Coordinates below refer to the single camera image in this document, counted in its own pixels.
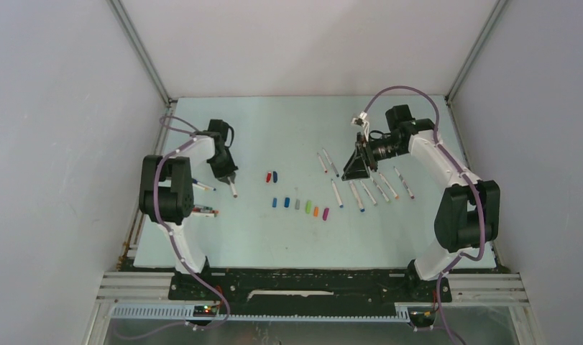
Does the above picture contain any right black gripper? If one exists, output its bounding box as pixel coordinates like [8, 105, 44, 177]
[342, 132, 406, 180]

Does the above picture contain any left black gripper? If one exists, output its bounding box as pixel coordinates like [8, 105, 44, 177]
[208, 147, 238, 184]

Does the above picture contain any orange cap marker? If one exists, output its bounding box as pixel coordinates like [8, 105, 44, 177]
[378, 172, 399, 200]

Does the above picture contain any brown cap marker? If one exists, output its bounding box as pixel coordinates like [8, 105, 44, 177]
[228, 176, 238, 198]

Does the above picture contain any red cap marker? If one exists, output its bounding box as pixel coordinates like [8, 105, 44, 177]
[316, 152, 328, 174]

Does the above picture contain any green cap marker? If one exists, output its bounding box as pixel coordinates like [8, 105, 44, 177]
[370, 178, 390, 203]

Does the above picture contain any light blue marker body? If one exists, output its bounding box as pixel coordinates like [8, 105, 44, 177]
[331, 179, 344, 208]

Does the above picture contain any purple cap marker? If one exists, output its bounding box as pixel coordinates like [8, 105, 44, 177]
[393, 166, 416, 200]

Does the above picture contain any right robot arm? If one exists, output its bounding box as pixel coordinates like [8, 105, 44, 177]
[341, 105, 500, 300]

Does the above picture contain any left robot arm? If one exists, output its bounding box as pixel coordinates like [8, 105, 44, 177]
[139, 119, 238, 300]

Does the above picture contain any yellow black marker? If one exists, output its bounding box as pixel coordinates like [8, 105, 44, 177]
[193, 179, 216, 191]

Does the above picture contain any green red marker cluster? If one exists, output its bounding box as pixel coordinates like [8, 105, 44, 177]
[190, 207, 219, 218]

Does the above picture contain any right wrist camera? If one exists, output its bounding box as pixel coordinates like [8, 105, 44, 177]
[351, 111, 370, 140]

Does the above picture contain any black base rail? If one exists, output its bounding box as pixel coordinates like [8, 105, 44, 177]
[168, 268, 452, 317]

